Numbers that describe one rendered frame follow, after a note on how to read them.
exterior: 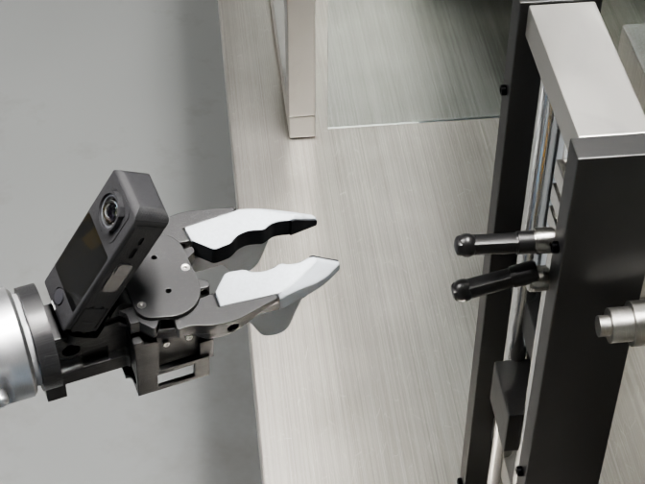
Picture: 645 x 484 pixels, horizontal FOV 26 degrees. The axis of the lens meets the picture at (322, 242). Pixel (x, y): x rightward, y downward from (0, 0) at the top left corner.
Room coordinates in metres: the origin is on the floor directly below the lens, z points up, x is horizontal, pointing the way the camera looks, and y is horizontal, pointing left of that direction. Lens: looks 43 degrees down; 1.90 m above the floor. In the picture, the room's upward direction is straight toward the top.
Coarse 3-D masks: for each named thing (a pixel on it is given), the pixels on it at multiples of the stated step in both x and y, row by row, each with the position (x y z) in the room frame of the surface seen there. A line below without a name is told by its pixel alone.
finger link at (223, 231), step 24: (240, 216) 0.71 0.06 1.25; (264, 216) 0.72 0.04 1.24; (288, 216) 0.72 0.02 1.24; (312, 216) 0.73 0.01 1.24; (192, 240) 0.69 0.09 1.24; (216, 240) 0.69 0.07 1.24; (240, 240) 0.70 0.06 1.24; (264, 240) 0.71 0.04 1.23; (216, 264) 0.70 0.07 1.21; (240, 264) 0.72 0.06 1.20
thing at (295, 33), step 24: (288, 0) 1.22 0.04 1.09; (312, 0) 1.22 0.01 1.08; (288, 24) 1.22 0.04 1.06; (312, 24) 1.22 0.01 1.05; (288, 48) 1.22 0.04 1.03; (312, 48) 1.22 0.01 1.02; (288, 72) 1.22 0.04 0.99; (312, 72) 1.22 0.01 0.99; (288, 96) 1.22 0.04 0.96; (312, 96) 1.22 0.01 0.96; (288, 120) 1.23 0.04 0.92; (312, 120) 1.22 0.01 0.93
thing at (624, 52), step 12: (636, 24) 1.06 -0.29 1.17; (624, 36) 1.04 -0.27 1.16; (636, 36) 1.04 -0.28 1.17; (624, 48) 1.04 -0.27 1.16; (636, 48) 1.02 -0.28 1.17; (624, 60) 1.03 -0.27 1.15; (636, 60) 1.00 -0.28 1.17; (636, 72) 1.00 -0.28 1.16; (636, 84) 0.99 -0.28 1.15; (636, 96) 0.99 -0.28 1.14
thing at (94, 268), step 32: (128, 192) 0.64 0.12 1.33; (96, 224) 0.65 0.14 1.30; (128, 224) 0.62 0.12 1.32; (160, 224) 0.63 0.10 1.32; (64, 256) 0.65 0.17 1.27; (96, 256) 0.63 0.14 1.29; (128, 256) 0.62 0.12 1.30; (64, 288) 0.63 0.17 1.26; (96, 288) 0.62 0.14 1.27; (64, 320) 0.62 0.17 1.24; (96, 320) 0.62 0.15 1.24
